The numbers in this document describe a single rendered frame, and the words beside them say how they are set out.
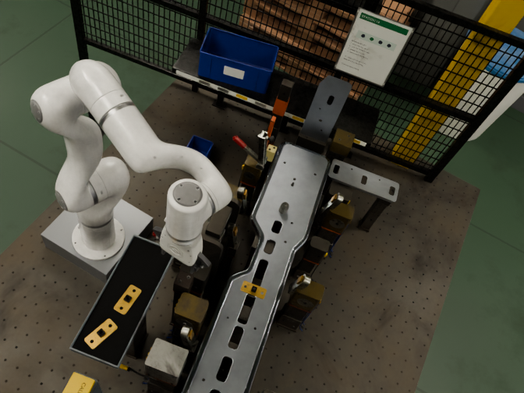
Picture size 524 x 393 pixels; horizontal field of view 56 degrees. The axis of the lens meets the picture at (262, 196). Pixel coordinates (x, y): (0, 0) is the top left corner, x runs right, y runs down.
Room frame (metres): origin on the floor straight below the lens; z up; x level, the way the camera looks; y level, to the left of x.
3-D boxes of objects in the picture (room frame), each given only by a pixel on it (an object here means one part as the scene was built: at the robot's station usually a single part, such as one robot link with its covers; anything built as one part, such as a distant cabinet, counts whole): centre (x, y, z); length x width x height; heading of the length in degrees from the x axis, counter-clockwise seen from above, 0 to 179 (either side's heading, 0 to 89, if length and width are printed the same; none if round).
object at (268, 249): (0.84, -0.08, 0.84); 0.12 x 0.05 x 0.29; 88
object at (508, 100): (3.00, -1.20, 0.34); 0.56 x 0.56 x 0.68
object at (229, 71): (1.58, 0.29, 1.10); 0.30 x 0.17 x 0.13; 95
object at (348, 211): (1.07, -0.31, 0.87); 0.12 x 0.07 x 0.35; 88
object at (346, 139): (1.40, -0.24, 0.88); 0.08 x 0.08 x 0.36; 88
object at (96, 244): (0.75, 0.53, 0.89); 0.19 x 0.19 x 0.18
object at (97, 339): (0.33, 0.29, 1.17); 0.08 x 0.04 x 0.01; 154
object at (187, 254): (0.53, 0.15, 1.46); 0.10 x 0.07 x 0.11; 75
